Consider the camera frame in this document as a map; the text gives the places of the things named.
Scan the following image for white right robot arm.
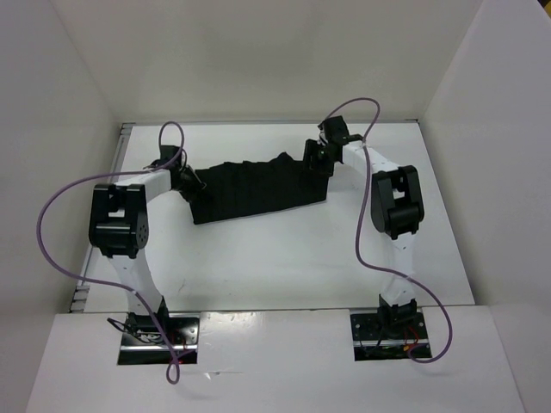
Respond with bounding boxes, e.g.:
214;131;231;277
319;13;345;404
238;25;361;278
303;116;424;338

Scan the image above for aluminium frame rail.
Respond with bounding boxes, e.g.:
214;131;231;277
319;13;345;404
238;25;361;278
68;122;134;313

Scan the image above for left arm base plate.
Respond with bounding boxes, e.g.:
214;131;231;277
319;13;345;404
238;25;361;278
109;313;200;366

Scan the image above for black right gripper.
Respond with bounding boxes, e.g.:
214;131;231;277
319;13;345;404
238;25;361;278
299;139;337;179

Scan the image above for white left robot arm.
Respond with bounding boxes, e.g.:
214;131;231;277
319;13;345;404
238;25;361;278
89;145;206;344

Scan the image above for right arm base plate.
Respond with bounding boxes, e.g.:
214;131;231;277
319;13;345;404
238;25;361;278
350;310;432;361

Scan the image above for black pleated skirt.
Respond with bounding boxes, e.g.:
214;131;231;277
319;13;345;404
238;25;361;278
189;152;329;225

